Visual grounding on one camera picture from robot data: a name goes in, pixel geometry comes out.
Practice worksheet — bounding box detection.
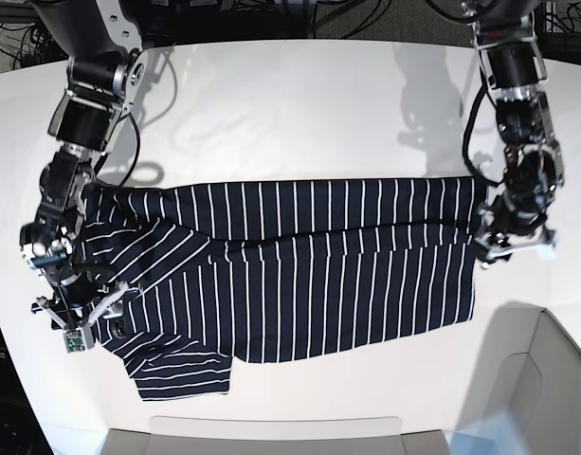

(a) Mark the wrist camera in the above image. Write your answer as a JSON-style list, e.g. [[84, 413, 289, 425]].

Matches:
[[536, 238, 557, 261], [64, 326, 95, 354]]

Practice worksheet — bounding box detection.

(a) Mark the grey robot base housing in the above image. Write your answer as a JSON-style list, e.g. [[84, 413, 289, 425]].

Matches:
[[100, 301, 581, 454]]

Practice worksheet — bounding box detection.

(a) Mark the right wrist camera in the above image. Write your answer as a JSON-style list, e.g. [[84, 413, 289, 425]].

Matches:
[[64, 326, 95, 354]]

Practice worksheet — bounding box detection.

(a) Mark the navy white striped T-shirt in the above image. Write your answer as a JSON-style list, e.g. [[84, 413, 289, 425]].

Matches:
[[79, 176, 486, 402]]

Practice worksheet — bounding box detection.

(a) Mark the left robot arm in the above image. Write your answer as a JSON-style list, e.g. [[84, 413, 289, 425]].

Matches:
[[462, 1, 565, 266]]

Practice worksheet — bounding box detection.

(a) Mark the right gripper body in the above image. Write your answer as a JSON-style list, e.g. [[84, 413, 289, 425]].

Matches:
[[31, 263, 129, 327]]

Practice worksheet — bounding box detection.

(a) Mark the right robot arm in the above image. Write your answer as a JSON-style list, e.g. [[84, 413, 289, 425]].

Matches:
[[21, 1, 148, 328]]

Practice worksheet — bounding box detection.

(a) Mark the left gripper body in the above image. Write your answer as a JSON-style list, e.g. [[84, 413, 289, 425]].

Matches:
[[477, 191, 555, 261]]

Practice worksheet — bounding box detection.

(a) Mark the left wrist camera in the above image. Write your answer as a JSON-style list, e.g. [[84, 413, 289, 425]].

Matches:
[[536, 238, 557, 261]]

